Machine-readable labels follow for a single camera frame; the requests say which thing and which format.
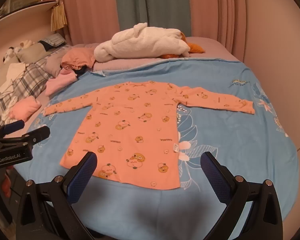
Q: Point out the blue floral blanket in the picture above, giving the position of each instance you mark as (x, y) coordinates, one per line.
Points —
(227, 135)

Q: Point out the orange cartoon print shirt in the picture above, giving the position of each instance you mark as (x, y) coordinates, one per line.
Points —
(130, 130)

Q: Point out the person's left hand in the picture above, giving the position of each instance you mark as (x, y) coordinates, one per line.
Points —
(6, 187)

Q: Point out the salmon crumpled cloth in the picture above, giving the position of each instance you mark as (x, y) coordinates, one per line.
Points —
(76, 57)

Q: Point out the white stuffed toy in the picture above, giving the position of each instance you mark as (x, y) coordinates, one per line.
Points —
(17, 48)

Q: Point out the teal curtain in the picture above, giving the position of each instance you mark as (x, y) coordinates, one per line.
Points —
(152, 2)

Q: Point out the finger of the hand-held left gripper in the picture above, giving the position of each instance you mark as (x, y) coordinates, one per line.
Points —
(37, 133)
(13, 126)

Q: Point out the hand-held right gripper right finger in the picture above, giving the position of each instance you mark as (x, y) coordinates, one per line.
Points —
(215, 180)

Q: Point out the pink folded garment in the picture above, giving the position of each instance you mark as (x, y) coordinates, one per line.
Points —
(23, 108)

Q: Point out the pink curtain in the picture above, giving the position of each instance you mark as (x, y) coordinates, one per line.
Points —
(90, 10)
(222, 12)

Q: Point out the white plush blanket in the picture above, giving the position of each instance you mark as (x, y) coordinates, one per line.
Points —
(140, 45)

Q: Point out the beige tassel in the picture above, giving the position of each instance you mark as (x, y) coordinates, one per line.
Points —
(58, 17)

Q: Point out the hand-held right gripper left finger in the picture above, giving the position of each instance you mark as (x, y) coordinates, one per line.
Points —
(82, 180)

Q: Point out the light pink garment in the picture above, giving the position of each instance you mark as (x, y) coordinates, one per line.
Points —
(61, 81)

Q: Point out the pink bed sheet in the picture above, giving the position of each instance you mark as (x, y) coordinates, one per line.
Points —
(212, 48)

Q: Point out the orange plush toy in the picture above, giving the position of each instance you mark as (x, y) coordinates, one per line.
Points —
(196, 47)

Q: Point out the white cloth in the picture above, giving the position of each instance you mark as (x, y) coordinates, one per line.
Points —
(13, 71)

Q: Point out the striped pillow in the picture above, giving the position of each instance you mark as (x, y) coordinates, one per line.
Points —
(53, 39)

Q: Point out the grey pillow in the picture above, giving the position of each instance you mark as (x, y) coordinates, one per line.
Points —
(31, 51)

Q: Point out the curved bed headboard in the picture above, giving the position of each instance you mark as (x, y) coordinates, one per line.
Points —
(22, 17)

